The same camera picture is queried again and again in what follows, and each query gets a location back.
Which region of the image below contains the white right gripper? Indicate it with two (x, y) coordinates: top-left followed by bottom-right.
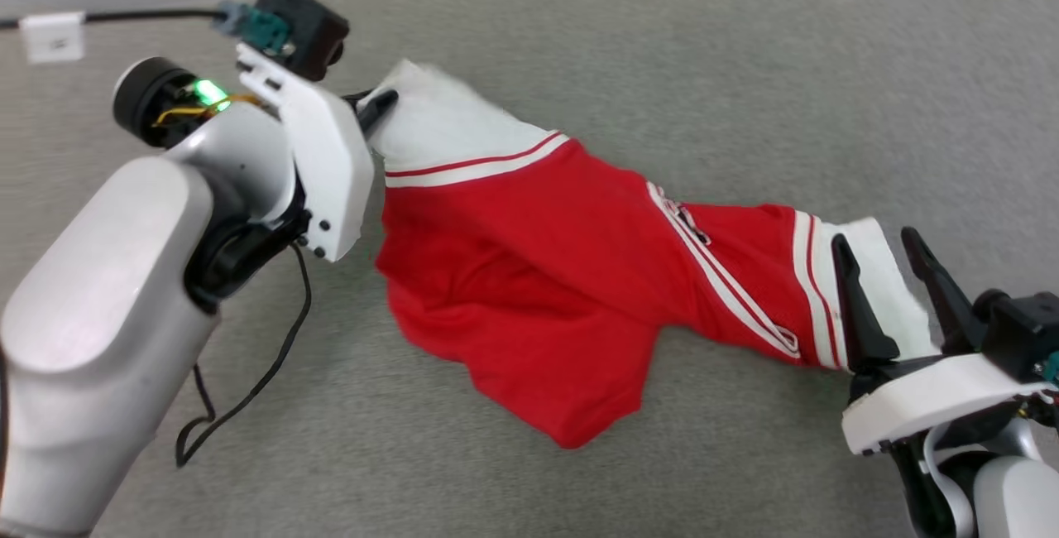
(831, 227), (1053, 457)

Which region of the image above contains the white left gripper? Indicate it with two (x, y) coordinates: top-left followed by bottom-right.
(113, 43), (400, 264)

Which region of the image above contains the red and white t-shirt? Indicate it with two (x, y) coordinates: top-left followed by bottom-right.
(364, 58), (941, 450)

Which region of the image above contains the teal left camera connector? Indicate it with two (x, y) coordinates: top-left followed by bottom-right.
(215, 1), (292, 56)

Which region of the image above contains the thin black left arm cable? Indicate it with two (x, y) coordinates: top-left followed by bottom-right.
(175, 242), (314, 469)

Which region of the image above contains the black left camera cable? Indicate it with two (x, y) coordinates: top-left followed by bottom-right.
(0, 7), (230, 31)

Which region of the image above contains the white cable label tag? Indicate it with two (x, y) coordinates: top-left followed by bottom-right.
(18, 11), (87, 65)

